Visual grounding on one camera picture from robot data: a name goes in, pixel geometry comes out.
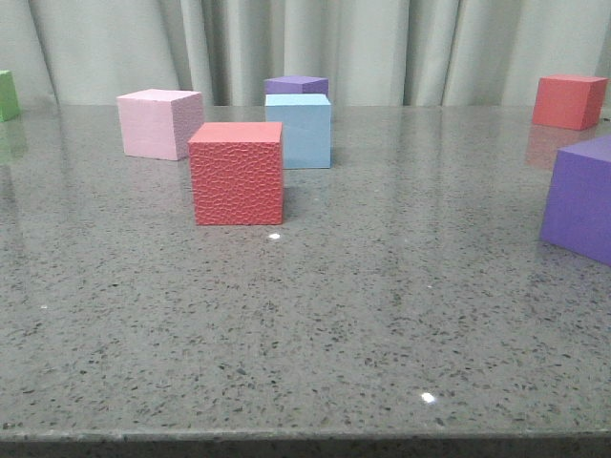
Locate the light blue foam block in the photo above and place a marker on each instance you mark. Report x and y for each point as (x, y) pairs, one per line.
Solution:
(306, 120)

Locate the purple foam block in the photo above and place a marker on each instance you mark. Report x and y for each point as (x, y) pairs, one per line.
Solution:
(296, 84)
(577, 212)

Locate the far purple foam block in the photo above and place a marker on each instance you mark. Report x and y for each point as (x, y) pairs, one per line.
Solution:
(296, 84)

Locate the grey-green curtain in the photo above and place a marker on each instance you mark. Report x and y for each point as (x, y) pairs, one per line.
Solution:
(373, 53)

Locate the textured red foam block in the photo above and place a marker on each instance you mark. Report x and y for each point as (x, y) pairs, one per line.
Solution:
(237, 173)

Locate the green foam block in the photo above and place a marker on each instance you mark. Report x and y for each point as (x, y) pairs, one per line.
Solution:
(9, 106)

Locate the far red foam block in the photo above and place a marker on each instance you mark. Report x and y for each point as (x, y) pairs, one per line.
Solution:
(569, 101)

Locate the pink foam block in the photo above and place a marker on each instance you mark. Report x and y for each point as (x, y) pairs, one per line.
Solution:
(158, 123)

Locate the near purple foam block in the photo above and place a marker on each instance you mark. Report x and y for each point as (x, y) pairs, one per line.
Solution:
(577, 212)

